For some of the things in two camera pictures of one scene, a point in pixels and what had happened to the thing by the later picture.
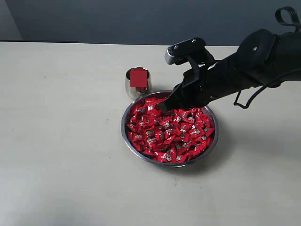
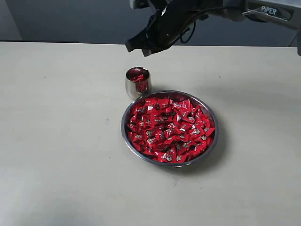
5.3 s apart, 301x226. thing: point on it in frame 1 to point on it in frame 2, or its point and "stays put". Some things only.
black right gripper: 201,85 to 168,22
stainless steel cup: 138,82 stays put
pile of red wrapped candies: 172,135 stays put
